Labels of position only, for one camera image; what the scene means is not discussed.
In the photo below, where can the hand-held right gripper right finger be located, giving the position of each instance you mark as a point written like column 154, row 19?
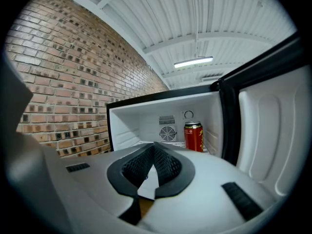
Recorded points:
column 207, row 191

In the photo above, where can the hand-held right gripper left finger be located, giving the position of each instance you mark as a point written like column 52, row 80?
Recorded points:
column 97, row 179

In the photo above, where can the black mini fridge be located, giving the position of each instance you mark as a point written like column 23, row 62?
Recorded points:
column 268, row 130

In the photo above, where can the red drink can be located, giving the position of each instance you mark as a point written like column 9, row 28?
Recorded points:
column 193, row 136

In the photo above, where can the white thermostat dial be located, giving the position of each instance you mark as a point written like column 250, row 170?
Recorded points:
column 188, row 114

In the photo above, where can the long ceiling light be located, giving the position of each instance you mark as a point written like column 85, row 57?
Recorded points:
column 193, row 62

